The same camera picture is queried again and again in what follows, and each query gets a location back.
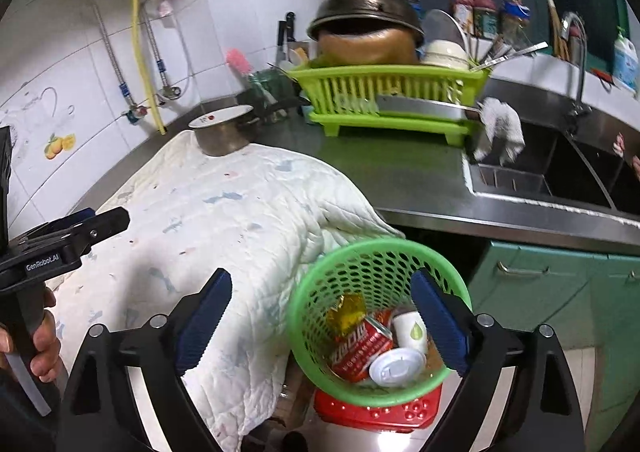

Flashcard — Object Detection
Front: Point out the yellow gas hose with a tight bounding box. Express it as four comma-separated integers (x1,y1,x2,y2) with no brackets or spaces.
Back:
130,0,169,136

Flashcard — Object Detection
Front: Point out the steel cleaver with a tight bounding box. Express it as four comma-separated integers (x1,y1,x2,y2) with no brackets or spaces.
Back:
375,93,482,121

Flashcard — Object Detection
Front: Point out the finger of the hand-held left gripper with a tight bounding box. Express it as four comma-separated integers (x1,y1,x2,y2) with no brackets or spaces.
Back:
10,208,97,248
64,206,131,254

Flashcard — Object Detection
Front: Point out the green plastic basket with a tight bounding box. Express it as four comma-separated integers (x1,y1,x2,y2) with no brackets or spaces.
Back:
286,238,473,408

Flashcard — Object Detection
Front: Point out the jar with red lid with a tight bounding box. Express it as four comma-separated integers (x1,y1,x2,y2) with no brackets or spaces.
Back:
472,0,499,39
451,0,476,36

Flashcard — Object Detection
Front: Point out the black handled knife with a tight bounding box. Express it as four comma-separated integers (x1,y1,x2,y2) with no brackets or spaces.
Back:
277,12,297,64

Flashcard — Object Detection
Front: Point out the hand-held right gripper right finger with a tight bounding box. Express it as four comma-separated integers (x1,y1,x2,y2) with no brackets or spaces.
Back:
410,268,586,452

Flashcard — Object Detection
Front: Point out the steel ladle handle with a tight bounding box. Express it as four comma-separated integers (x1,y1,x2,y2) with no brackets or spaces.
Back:
470,42,550,74

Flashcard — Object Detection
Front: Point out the green plastic dish rack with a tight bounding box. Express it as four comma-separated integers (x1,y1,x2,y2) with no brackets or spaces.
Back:
287,60,493,149

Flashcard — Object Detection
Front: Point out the clear cup with red print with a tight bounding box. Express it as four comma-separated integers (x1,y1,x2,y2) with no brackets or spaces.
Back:
327,309,399,384

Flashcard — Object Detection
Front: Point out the green kitchen cabinet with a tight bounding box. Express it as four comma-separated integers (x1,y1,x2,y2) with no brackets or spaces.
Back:
467,239,640,452

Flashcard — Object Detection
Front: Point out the brown clay pot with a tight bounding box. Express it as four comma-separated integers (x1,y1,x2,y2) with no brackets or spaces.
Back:
317,30,419,66

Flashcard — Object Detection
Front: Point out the white round lid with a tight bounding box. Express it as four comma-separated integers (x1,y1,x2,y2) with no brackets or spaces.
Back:
369,347,427,389

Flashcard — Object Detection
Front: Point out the white cable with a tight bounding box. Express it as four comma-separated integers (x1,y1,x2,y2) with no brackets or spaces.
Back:
7,351,52,417

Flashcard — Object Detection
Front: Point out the pink brush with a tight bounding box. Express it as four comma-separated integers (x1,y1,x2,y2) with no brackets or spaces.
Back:
225,48,257,76

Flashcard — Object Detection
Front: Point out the grey plate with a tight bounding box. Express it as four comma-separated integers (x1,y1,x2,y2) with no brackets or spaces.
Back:
422,9,469,58

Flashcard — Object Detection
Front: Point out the red plastic stool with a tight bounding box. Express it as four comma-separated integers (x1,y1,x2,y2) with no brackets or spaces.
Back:
314,372,444,431

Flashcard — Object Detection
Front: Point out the wooden rolling pin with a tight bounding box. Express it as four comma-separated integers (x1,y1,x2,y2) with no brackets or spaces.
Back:
544,0,572,59

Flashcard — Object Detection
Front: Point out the white quilted blanket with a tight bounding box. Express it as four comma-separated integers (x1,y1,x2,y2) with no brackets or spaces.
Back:
47,129,407,442

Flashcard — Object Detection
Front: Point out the steel kitchen sink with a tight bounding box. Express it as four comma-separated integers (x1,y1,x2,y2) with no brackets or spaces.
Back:
462,117,640,234

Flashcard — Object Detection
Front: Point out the dish soap bottle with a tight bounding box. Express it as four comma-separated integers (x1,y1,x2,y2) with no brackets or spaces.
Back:
612,26,640,94

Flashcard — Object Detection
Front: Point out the yellow foil wrapper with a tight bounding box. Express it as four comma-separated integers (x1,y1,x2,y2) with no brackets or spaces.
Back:
327,295,369,339

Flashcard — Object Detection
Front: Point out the fruit wall sticker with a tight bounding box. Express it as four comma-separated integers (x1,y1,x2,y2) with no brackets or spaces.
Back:
44,132,77,161

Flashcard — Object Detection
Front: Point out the black wok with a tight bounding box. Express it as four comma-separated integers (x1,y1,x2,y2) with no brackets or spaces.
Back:
306,0,427,47

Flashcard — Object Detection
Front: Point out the small white cup green leaf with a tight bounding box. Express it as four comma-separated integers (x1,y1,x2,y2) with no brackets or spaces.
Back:
392,311,430,356

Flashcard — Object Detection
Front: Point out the steel pot with lid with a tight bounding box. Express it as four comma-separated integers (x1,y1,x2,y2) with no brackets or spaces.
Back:
187,105,262,158

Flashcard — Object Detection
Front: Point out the steel faucet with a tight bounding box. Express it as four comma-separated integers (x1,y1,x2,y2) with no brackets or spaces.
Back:
560,11,594,134

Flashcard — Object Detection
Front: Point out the white dish rag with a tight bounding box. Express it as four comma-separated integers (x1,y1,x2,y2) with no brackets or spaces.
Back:
472,97,527,166

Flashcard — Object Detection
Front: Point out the person's left hand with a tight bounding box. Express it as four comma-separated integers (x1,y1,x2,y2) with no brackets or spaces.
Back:
0,288,62,379

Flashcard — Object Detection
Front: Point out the white bowl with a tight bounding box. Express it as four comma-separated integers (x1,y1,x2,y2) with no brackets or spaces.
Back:
422,40,471,72

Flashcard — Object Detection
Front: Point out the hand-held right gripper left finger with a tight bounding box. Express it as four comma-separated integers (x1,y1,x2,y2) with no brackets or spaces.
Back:
57,268,233,452

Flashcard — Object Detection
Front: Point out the metal flexible hose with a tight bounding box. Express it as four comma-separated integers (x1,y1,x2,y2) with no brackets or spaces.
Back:
142,0,182,104
82,0,137,109

